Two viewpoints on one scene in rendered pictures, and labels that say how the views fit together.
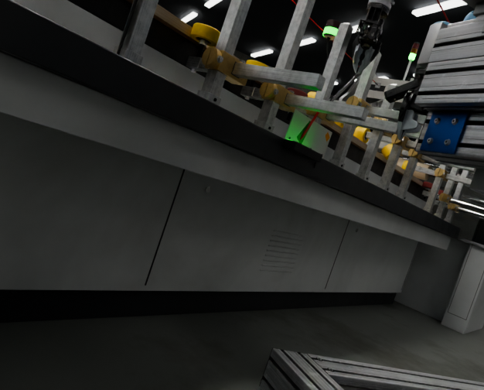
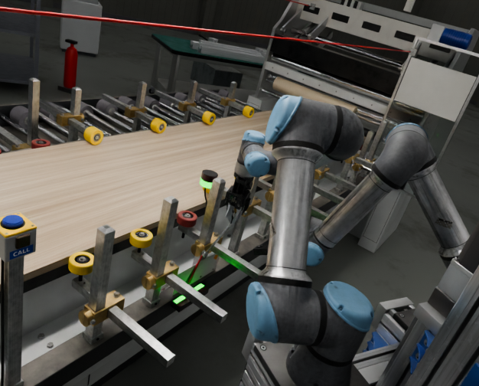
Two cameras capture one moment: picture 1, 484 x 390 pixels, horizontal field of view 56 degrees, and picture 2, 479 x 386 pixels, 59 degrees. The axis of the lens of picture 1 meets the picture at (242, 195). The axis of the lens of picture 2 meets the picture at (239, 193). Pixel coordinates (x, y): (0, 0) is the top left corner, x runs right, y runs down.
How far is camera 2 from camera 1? 1.25 m
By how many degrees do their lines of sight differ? 25
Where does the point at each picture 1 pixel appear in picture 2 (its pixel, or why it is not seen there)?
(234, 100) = (128, 251)
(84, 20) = not seen: outside the picture
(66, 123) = not seen: outside the picture
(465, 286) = (378, 217)
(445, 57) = (255, 374)
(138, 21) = (10, 371)
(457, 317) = (369, 240)
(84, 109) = not seen: outside the picture
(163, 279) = (102, 371)
